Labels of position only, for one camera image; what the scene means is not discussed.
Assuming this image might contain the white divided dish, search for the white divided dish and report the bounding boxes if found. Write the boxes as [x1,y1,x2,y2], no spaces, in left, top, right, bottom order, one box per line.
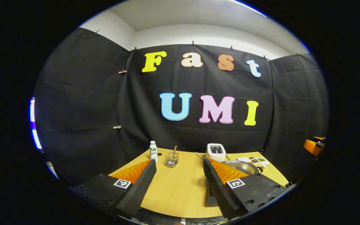
[250,157,269,168]

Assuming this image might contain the white toaster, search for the white toaster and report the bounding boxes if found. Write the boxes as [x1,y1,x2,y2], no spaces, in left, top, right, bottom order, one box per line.
[206,143,227,163]

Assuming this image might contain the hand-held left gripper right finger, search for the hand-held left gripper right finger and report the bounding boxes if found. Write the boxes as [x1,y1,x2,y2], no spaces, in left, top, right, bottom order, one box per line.
[203,158,288,219]

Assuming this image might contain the white milk drink bottle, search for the white milk drink bottle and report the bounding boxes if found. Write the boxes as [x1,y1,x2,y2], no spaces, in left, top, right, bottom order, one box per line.
[149,141,158,162]

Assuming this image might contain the black induction cooktop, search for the black induction cooktop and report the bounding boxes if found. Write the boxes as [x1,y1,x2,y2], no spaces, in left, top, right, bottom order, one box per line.
[207,175,221,207]

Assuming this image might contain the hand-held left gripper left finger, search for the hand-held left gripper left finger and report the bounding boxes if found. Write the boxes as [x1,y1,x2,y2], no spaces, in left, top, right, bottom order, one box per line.
[69,159,157,219]

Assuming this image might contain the stainless steel pot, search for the stainless steel pot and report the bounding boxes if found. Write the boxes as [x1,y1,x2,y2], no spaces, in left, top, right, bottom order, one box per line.
[221,160,263,175]

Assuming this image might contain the metal wire utensil holder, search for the metal wire utensil holder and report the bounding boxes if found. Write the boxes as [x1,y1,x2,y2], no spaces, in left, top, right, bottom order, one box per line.
[165,152,179,168]

